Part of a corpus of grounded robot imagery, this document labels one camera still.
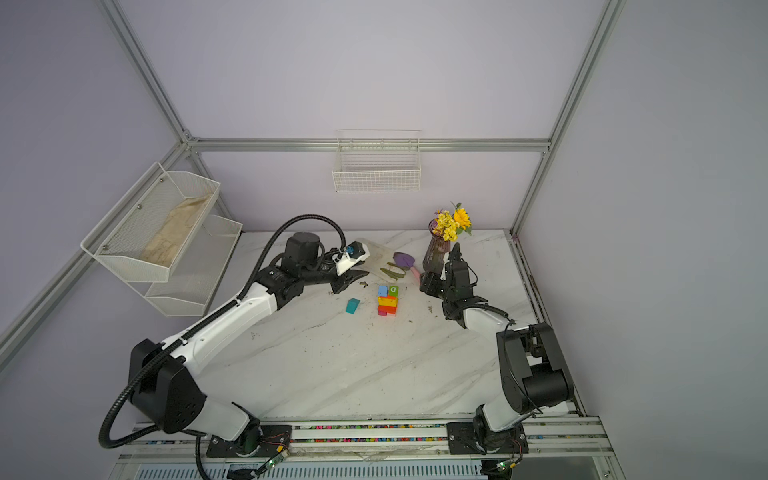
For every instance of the white wire wall basket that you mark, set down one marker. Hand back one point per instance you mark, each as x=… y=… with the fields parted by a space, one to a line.
x=377 y=161

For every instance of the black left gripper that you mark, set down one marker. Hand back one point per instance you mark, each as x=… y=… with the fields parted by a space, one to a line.
x=345 y=279

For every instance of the beige dirty cloth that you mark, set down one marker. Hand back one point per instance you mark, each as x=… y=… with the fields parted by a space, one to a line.
x=381 y=264

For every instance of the red wood block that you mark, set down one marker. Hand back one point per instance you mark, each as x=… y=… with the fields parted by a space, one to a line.
x=390 y=310

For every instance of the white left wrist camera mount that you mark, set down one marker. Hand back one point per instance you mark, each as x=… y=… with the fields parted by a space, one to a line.
x=350 y=256

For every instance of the white mesh shelf basket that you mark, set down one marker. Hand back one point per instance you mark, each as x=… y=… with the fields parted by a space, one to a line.
x=120 y=237
x=193 y=283

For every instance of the purple glass vase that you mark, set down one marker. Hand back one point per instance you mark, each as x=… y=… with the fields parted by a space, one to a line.
x=438 y=247

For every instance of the yellow red striped block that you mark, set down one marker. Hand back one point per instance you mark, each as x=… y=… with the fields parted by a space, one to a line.
x=388 y=301

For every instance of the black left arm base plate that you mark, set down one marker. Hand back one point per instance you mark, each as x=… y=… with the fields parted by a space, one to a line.
x=264 y=441

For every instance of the white mesh lower shelf basket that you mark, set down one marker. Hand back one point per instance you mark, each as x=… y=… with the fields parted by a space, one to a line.
x=193 y=283

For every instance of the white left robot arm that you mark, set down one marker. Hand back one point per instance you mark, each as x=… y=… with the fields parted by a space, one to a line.
x=166 y=373

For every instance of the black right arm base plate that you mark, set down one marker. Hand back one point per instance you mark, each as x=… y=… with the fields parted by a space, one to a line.
x=465 y=438

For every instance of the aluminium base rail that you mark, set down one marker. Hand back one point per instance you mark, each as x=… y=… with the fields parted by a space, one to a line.
x=548 y=436

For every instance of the teal wood block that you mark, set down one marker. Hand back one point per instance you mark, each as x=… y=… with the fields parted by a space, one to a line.
x=352 y=306

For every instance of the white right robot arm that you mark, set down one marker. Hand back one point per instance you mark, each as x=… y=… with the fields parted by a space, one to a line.
x=532 y=368

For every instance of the beige glove in basket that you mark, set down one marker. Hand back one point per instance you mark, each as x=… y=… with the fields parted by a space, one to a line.
x=166 y=244

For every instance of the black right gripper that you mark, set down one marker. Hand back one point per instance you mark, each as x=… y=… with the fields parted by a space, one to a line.
x=427 y=285

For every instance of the white mesh upper shelf basket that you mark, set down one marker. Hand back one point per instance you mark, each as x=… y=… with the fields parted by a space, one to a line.
x=120 y=237

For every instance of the yellow flower bouquet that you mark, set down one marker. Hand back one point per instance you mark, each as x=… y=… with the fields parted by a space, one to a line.
x=449 y=224

